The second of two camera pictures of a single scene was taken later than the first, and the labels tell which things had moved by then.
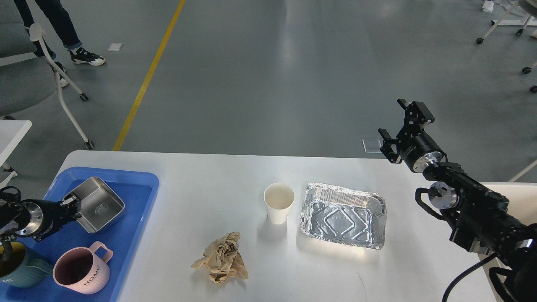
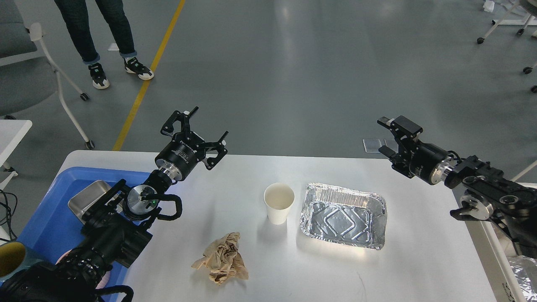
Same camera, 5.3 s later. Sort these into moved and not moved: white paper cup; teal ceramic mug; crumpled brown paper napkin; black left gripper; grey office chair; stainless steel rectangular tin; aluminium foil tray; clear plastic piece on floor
Moved: black left gripper; stainless steel rectangular tin
Not moved: aluminium foil tray; teal ceramic mug; white paper cup; grey office chair; clear plastic piece on floor; crumpled brown paper napkin
